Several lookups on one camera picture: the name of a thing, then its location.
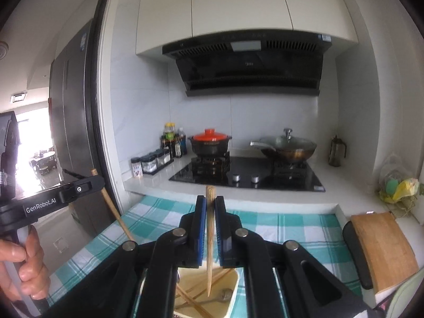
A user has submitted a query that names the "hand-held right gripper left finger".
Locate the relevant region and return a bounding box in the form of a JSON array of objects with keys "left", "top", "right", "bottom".
[{"left": 43, "top": 195, "right": 207, "bottom": 318}]

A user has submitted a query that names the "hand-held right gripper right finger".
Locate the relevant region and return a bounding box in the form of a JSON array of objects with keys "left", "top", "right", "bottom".
[{"left": 214, "top": 196, "right": 368, "bottom": 318}]

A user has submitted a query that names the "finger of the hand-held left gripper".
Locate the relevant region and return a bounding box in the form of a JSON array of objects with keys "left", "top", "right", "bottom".
[{"left": 68, "top": 175, "right": 105, "bottom": 202}]

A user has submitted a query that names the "tan bamboo chopstick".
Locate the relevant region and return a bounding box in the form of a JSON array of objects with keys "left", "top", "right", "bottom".
[
  {"left": 91, "top": 169, "right": 135, "bottom": 242},
  {"left": 205, "top": 185, "right": 217, "bottom": 298}
]

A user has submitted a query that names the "metal spoon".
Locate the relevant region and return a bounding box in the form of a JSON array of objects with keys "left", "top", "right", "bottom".
[{"left": 212, "top": 288, "right": 233, "bottom": 303}]

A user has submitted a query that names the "cream ribbed utensil holder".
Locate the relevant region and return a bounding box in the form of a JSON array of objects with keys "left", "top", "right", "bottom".
[{"left": 139, "top": 267, "right": 241, "bottom": 318}]

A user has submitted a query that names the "pile of wooden chopsticks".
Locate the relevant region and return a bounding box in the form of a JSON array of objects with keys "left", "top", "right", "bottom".
[{"left": 175, "top": 268, "right": 235, "bottom": 318}]

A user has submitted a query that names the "person's left hand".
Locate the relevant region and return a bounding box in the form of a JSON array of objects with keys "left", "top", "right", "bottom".
[{"left": 0, "top": 225, "right": 51, "bottom": 301}]

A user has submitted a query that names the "distant dining furniture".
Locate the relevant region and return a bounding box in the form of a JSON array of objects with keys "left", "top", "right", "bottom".
[{"left": 29, "top": 151, "right": 57, "bottom": 176}]

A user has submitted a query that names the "teal checked tablecloth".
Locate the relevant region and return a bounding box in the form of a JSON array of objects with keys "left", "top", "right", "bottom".
[{"left": 46, "top": 195, "right": 378, "bottom": 318}]

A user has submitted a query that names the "black rack of spice jars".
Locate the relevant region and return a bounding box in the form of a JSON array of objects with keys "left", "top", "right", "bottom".
[{"left": 141, "top": 148, "right": 174, "bottom": 173}]

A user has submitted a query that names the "grey refrigerator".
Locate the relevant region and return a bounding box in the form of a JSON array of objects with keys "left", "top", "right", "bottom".
[{"left": 49, "top": 18, "right": 115, "bottom": 236}]

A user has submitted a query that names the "black gas stove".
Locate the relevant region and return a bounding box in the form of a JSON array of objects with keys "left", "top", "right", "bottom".
[{"left": 168, "top": 154, "right": 326, "bottom": 193}]

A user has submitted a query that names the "black pot with orange lid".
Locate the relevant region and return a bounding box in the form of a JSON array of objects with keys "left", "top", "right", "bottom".
[{"left": 188, "top": 129, "right": 232, "bottom": 157}]

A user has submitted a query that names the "dark soy sauce bottle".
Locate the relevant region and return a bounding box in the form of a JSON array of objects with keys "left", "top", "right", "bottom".
[{"left": 175, "top": 127, "right": 188, "bottom": 156}]

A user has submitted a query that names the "yellow cap sauce bottle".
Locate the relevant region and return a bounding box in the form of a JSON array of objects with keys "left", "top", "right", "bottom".
[{"left": 164, "top": 122, "right": 177, "bottom": 149}]

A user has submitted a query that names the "dark metal wok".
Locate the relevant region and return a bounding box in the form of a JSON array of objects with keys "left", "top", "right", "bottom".
[{"left": 250, "top": 141, "right": 318, "bottom": 164}]

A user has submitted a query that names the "glass wok lid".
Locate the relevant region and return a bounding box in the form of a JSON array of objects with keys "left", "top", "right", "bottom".
[{"left": 259, "top": 128, "right": 315, "bottom": 149}]

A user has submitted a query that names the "white kitchen counter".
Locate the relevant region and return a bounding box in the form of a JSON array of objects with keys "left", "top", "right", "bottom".
[{"left": 124, "top": 154, "right": 424, "bottom": 221}]

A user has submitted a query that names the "glass french press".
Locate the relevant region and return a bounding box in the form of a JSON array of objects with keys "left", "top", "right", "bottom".
[{"left": 329, "top": 135, "right": 347, "bottom": 167}]

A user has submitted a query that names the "wooden cutting board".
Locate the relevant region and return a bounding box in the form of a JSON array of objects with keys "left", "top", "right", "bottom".
[{"left": 350, "top": 212, "right": 419, "bottom": 295}]

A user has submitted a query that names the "black range hood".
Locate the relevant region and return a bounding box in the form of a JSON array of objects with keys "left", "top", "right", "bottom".
[{"left": 162, "top": 30, "right": 333, "bottom": 97}]

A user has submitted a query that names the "plastic bag with produce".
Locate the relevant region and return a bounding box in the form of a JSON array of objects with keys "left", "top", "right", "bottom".
[{"left": 378, "top": 154, "right": 424, "bottom": 213}]

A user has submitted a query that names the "pale green curved panel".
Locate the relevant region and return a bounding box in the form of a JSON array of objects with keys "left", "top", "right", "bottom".
[{"left": 386, "top": 272, "right": 424, "bottom": 318}]

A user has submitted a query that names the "white wall cabinet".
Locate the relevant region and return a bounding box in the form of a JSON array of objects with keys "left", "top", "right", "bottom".
[{"left": 136, "top": 0, "right": 360, "bottom": 57}]

